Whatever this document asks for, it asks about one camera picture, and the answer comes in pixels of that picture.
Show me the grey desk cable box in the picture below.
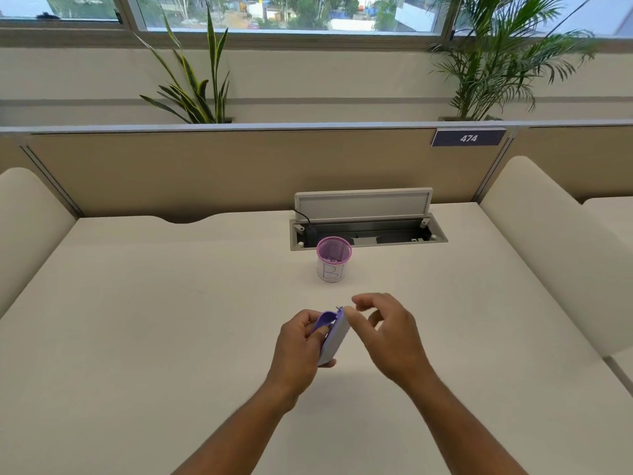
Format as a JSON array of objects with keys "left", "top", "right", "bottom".
[{"left": 290, "top": 188, "right": 448, "bottom": 252}]

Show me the beige desk partition panel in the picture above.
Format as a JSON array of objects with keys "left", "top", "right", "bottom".
[{"left": 0, "top": 119, "right": 633, "bottom": 224}]

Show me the purple stapler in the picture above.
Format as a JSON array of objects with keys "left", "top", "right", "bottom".
[{"left": 311, "top": 306, "right": 352, "bottom": 367}]

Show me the window frame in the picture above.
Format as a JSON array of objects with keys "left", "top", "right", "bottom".
[{"left": 0, "top": 0, "right": 633, "bottom": 45}]

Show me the person's right forearm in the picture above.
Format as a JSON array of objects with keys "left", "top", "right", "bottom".
[{"left": 399, "top": 367, "right": 530, "bottom": 475}]

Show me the person's left hand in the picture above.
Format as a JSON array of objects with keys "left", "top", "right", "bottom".
[{"left": 265, "top": 310, "right": 337, "bottom": 404}]

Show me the pink mesh pen cup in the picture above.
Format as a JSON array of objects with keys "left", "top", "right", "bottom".
[{"left": 316, "top": 236, "right": 353, "bottom": 284}]

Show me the dark blue number sign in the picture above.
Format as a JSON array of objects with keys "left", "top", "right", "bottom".
[{"left": 431, "top": 127, "right": 508, "bottom": 148}]

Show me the cream side divider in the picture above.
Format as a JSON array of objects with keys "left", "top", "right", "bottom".
[
  {"left": 0, "top": 167, "right": 77, "bottom": 319},
  {"left": 479, "top": 155, "right": 633, "bottom": 359}
]

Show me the palm plant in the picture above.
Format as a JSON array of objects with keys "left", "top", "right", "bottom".
[{"left": 426, "top": 0, "right": 601, "bottom": 121}]

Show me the person's left forearm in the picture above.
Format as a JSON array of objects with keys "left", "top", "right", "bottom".
[{"left": 170, "top": 382, "right": 299, "bottom": 475}]

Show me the person's right hand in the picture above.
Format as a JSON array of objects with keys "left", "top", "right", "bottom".
[{"left": 344, "top": 293, "right": 437, "bottom": 393}]

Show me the snake plant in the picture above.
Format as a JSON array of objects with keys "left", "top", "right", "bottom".
[{"left": 133, "top": 5, "right": 234, "bottom": 124}]

